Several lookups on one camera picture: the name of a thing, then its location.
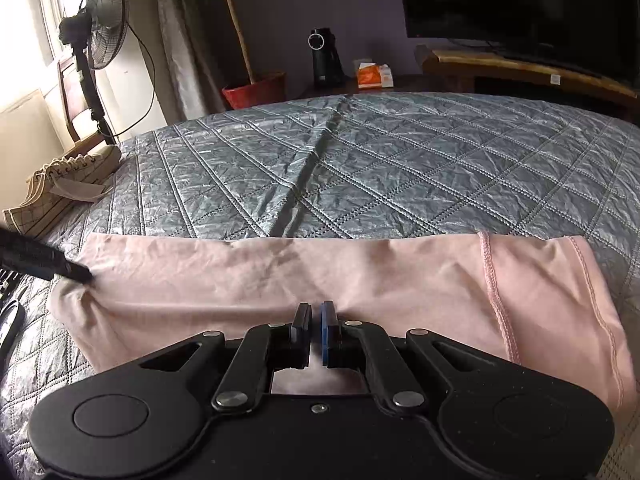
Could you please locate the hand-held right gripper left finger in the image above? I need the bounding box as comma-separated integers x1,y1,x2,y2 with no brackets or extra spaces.
135,302,312,412

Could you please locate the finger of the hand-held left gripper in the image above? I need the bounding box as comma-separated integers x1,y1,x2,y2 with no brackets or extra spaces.
0,229,92,282

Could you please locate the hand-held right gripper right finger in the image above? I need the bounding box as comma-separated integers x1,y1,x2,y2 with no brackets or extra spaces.
320,300,506,412

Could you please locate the pink shirt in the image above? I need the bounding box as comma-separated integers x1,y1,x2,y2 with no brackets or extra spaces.
47,231,632,411

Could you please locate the cream checked sneaker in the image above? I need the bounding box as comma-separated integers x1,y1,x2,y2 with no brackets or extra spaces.
1,172,71,237
30,144,123,196

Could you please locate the white paper tag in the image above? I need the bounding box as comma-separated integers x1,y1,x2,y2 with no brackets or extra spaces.
50,180,110,204

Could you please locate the black equipment piece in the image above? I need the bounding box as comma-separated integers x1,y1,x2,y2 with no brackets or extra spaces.
0,265,26,356

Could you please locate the brown wooden chair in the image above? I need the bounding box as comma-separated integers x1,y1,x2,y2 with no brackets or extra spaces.
56,55,118,148

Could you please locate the silver quilted table cover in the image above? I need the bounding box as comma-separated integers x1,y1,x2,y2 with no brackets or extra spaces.
0,91,640,480

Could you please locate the green tree in red pot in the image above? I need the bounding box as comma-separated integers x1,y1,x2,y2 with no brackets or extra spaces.
145,0,287,111

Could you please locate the grey silky curtain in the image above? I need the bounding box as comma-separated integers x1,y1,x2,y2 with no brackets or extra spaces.
157,0,226,121

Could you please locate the orange tissue box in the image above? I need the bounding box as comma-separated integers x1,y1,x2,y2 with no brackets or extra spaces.
354,59,394,89

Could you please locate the black standing fan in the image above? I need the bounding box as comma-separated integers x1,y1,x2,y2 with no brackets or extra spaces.
59,0,156,143

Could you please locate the dark wooden television cabinet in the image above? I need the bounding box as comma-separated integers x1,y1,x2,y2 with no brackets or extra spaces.
295,72,640,126

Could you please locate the black cone speaker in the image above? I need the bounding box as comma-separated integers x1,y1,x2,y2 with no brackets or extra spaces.
307,28,346,88

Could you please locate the light wooden television riser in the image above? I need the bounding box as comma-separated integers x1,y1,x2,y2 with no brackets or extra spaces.
415,45,640,111

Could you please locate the black flat television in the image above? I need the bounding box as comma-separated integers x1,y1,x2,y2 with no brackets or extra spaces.
397,0,640,88

